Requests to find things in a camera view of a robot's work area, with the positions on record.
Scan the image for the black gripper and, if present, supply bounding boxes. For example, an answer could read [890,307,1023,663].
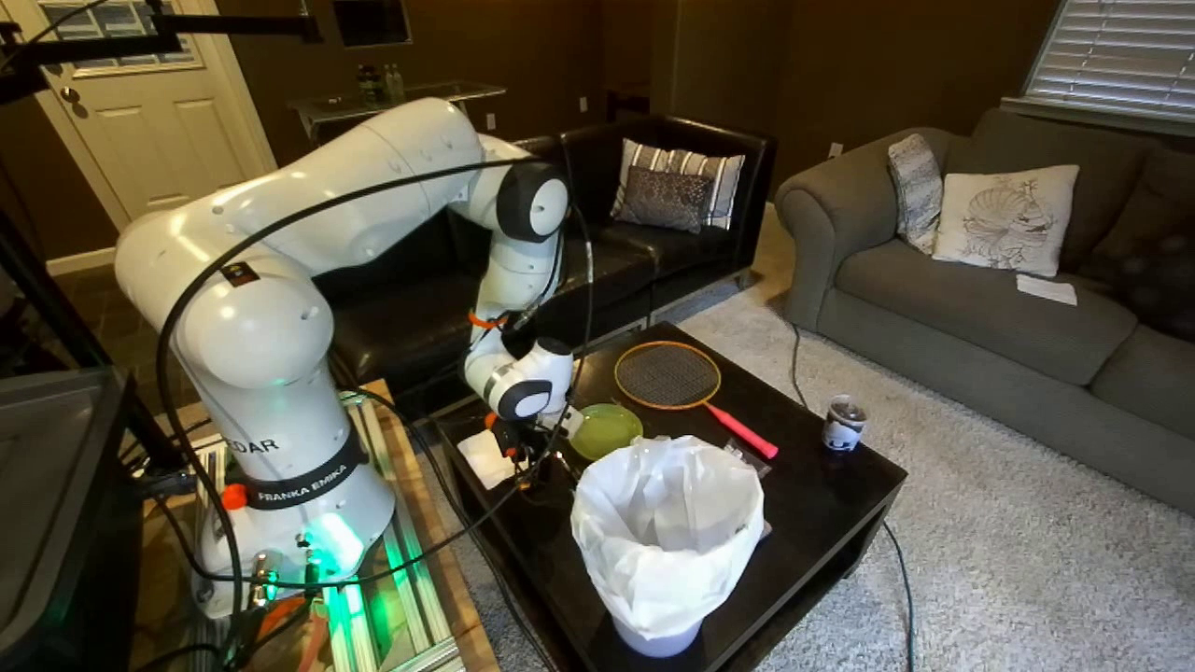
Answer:
[484,413,566,466]

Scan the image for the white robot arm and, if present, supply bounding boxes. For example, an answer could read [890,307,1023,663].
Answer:
[115,97,573,620]

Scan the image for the white napkin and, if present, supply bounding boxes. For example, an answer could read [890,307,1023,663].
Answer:
[454,429,517,490]

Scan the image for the white lined trash bin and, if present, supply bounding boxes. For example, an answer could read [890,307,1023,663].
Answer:
[573,437,766,658]

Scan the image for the black leather sofa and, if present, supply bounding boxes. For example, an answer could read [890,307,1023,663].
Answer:
[318,117,774,413]

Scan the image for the grey striped cushion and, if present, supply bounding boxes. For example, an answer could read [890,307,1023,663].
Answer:
[609,143,748,235]

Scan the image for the black coffee table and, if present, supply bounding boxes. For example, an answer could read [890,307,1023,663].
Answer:
[438,326,904,672]

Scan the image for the small dark cup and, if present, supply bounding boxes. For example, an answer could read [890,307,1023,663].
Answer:
[820,401,865,454]

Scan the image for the striped white pillow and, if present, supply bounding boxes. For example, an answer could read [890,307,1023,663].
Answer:
[884,135,946,252]

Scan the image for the white paper on sofa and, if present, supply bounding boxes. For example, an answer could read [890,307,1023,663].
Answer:
[1015,274,1081,307]

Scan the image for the white printed pillow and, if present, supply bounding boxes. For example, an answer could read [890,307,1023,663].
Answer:
[935,165,1081,275]

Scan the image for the grey fabric sofa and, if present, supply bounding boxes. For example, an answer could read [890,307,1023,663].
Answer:
[776,108,1195,515]

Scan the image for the dark patterned pillow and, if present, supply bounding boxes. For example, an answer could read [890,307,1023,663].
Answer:
[1083,149,1195,338]

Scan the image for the window blinds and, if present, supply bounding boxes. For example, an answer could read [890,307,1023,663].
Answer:
[1023,0,1195,123]

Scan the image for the black floor cable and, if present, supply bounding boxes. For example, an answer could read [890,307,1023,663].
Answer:
[784,318,919,672]

